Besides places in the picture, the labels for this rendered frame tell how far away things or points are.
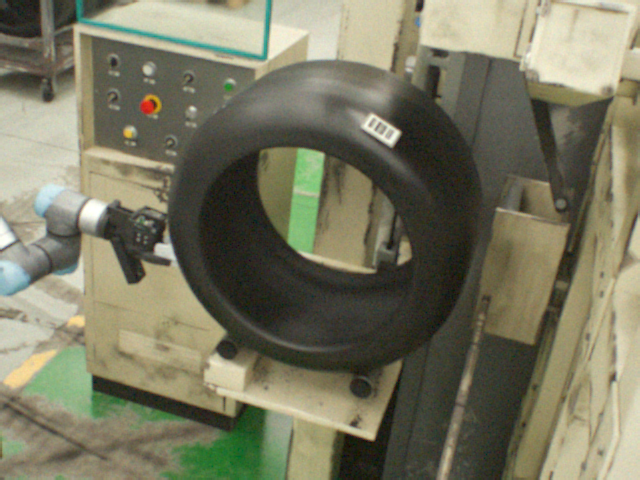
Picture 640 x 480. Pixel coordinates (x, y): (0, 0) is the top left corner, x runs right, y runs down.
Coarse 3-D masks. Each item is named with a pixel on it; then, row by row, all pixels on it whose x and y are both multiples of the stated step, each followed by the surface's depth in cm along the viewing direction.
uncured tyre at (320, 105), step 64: (320, 64) 149; (256, 128) 137; (320, 128) 133; (448, 128) 147; (192, 192) 146; (256, 192) 176; (384, 192) 134; (448, 192) 136; (192, 256) 152; (256, 256) 179; (448, 256) 138; (256, 320) 168; (320, 320) 175; (384, 320) 171
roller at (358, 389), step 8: (376, 368) 161; (360, 376) 158; (368, 376) 158; (376, 376) 160; (352, 384) 157; (360, 384) 157; (368, 384) 157; (352, 392) 159; (360, 392) 158; (368, 392) 157
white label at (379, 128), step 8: (368, 120) 132; (376, 120) 133; (368, 128) 131; (376, 128) 132; (384, 128) 132; (392, 128) 133; (376, 136) 131; (384, 136) 131; (392, 136) 132; (392, 144) 131
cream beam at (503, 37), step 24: (432, 0) 97; (456, 0) 97; (480, 0) 96; (504, 0) 95; (528, 0) 94; (624, 0) 91; (432, 24) 99; (456, 24) 98; (480, 24) 97; (504, 24) 96; (528, 24) 95; (456, 48) 99; (480, 48) 98; (504, 48) 97
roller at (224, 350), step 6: (228, 336) 164; (222, 342) 163; (228, 342) 163; (234, 342) 163; (240, 342) 165; (216, 348) 164; (222, 348) 163; (228, 348) 163; (234, 348) 163; (240, 348) 165; (222, 354) 164; (228, 354) 164; (234, 354) 163
